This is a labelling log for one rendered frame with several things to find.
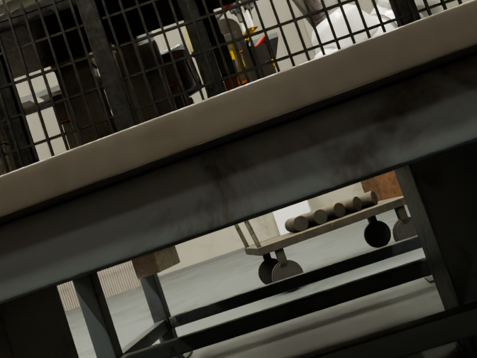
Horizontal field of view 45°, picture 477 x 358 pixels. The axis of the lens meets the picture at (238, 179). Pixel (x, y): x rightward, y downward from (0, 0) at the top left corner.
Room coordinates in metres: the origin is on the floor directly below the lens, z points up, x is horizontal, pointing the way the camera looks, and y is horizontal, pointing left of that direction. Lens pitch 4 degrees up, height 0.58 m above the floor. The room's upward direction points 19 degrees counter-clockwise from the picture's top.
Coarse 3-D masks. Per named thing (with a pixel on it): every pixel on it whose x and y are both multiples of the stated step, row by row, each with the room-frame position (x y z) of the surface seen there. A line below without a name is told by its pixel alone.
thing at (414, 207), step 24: (408, 168) 1.55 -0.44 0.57; (432, 168) 1.51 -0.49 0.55; (456, 168) 1.51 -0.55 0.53; (408, 192) 1.69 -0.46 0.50; (432, 192) 1.52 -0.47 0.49; (456, 192) 1.51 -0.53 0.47; (432, 216) 1.52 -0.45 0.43; (456, 216) 1.51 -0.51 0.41; (432, 240) 1.58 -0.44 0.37; (456, 240) 1.52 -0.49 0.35; (432, 264) 1.73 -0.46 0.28; (456, 264) 1.52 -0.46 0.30; (456, 288) 1.52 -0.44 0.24
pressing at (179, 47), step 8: (176, 48) 1.25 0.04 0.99; (184, 48) 1.27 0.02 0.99; (168, 56) 1.31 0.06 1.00; (176, 56) 1.33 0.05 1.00; (184, 56) 1.36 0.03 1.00; (176, 64) 1.39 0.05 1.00; (184, 64) 1.41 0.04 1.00; (184, 72) 1.48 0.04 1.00; (192, 72) 1.52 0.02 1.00; (184, 80) 1.56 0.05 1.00; (192, 80) 1.58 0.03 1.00; (200, 80) 1.62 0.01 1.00
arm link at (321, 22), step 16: (336, 0) 1.45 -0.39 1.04; (320, 16) 1.45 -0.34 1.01; (336, 16) 1.43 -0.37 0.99; (352, 16) 1.43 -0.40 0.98; (368, 16) 1.45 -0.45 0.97; (384, 16) 1.46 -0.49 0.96; (320, 32) 1.45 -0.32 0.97; (336, 32) 1.42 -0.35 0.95; (352, 32) 1.42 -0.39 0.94; (320, 48) 1.47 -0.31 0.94; (336, 48) 1.43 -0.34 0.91
